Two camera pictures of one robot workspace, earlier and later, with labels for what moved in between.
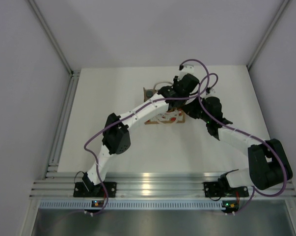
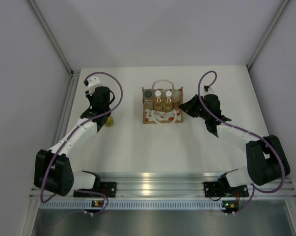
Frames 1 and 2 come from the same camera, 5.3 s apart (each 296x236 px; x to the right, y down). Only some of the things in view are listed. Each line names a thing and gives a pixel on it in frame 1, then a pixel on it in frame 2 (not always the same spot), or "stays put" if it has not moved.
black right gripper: (190, 108) stays put
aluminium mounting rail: (146, 185) stays put
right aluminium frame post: (284, 2) stays put
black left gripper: (175, 81) -> (90, 97)
